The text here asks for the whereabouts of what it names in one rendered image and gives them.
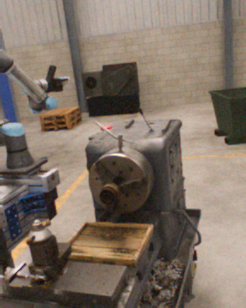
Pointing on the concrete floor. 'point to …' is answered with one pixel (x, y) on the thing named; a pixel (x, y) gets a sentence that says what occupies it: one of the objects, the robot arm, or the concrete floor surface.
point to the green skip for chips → (231, 114)
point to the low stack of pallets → (67, 115)
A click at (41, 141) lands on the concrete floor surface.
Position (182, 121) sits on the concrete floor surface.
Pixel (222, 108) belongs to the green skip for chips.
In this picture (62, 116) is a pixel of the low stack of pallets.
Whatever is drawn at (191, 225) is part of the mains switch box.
